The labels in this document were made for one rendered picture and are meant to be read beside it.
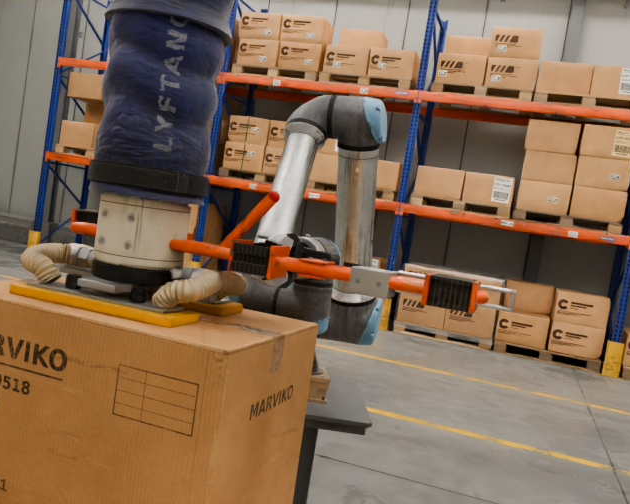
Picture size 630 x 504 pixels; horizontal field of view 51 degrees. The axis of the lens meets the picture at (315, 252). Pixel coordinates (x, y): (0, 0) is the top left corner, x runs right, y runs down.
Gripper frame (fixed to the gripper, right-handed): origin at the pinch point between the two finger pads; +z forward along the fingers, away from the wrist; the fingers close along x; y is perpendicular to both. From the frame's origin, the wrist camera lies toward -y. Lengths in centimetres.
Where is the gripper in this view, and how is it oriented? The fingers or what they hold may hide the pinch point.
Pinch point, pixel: (272, 260)
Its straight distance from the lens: 119.4
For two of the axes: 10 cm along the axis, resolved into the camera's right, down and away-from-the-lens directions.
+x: 1.6, -9.9, -0.6
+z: -3.2, 0.0, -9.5
